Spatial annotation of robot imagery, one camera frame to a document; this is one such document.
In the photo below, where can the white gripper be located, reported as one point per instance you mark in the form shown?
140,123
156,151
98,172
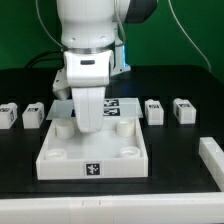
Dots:
88,76

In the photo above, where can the white square tabletop part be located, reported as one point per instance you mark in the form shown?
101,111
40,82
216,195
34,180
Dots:
116,151

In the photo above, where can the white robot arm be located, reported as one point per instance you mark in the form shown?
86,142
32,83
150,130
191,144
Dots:
92,51

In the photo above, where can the clear sheet with tags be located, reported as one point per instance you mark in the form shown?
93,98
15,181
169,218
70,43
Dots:
125,107

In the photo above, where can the white L-shaped obstacle fence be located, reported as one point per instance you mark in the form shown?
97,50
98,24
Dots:
178,208

